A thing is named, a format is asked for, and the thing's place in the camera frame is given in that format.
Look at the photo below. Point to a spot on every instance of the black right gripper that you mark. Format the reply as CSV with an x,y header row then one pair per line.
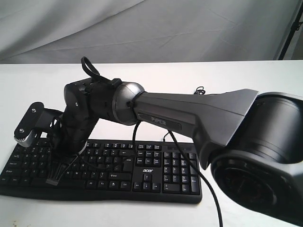
x,y
77,123

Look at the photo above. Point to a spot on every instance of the black acer keyboard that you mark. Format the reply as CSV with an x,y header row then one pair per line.
x,y
107,170

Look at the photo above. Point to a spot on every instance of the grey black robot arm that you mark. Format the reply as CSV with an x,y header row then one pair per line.
x,y
253,143

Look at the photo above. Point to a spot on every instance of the grey backdrop cloth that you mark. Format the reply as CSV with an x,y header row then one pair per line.
x,y
134,31

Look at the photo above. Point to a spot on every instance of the black tripod stand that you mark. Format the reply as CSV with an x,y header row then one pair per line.
x,y
294,27

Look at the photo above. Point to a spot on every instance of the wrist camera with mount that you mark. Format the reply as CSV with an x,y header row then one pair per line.
x,y
35,121

